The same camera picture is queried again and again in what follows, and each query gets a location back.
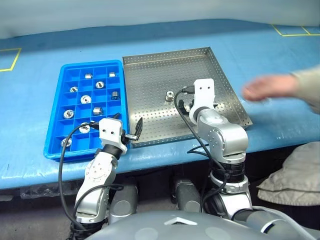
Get perforated metal tray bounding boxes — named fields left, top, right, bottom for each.
left=121, top=46, right=253, bottom=149

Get blue compartment tray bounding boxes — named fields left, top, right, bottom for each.
left=43, top=59, right=131, bottom=163

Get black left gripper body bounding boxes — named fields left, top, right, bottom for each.
left=121, top=129, right=140, bottom=146

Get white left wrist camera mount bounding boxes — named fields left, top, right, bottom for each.
left=98, top=117, right=124, bottom=146

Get person's bare hand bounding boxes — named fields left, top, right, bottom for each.
left=242, top=74, right=300, bottom=102

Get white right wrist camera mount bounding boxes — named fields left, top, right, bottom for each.
left=189, top=78, right=216, bottom=120

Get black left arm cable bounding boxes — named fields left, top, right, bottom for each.
left=57, top=120, right=126, bottom=232

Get grey robot torso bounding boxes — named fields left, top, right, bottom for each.
left=92, top=209, right=320, bottom=240

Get beige fabric bundle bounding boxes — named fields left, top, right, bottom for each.
left=256, top=141, right=320, bottom=207

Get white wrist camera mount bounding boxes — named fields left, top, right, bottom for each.
left=98, top=117, right=124, bottom=146
left=189, top=78, right=216, bottom=120

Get dark grey rounded cylinder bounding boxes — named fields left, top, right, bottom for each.
left=171, top=176, right=202, bottom=214

